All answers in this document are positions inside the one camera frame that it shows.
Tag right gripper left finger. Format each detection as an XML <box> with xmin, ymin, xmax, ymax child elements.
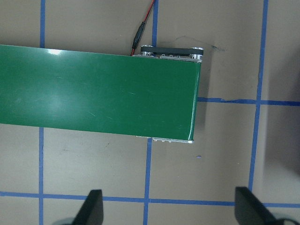
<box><xmin>72</xmin><ymin>189</ymin><xmax>104</xmax><ymax>225</ymax></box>

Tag green conveyor belt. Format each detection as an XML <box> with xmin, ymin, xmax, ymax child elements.
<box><xmin>0</xmin><ymin>45</ymin><xmax>201</xmax><ymax>143</ymax></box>

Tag red black wire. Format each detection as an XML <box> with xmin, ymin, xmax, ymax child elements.
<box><xmin>130</xmin><ymin>0</ymin><xmax>157</xmax><ymax>56</ymax></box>

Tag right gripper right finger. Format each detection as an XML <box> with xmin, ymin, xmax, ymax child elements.
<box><xmin>234</xmin><ymin>186</ymin><xmax>279</xmax><ymax>225</ymax></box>

